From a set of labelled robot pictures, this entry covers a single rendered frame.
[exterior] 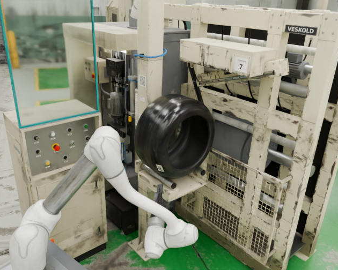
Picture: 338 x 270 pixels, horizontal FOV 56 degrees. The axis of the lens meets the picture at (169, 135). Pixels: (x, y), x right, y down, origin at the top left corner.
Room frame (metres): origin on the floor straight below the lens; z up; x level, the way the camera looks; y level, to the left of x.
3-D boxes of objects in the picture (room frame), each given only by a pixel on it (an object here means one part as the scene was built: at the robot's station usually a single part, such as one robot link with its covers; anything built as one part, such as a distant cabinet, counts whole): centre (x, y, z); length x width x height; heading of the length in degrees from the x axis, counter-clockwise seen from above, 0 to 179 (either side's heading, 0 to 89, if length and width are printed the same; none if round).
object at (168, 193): (1.92, 0.07, 0.84); 0.36 x 0.09 x 0.06; 41
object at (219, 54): (2.11, -0.34, 1.71); 0.61 x 0.25 x 0.15; 41
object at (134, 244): (2.19, 0.15, 0.02); 0.27 x 0.27 x 0.04; 41
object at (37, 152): (2.10, 0.83, 0.63); 0.56 x 0.41 x 1.27; 131
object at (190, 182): (2.01, -0.04, 0.80); 0.37 x 0.36 x 0.02; 131
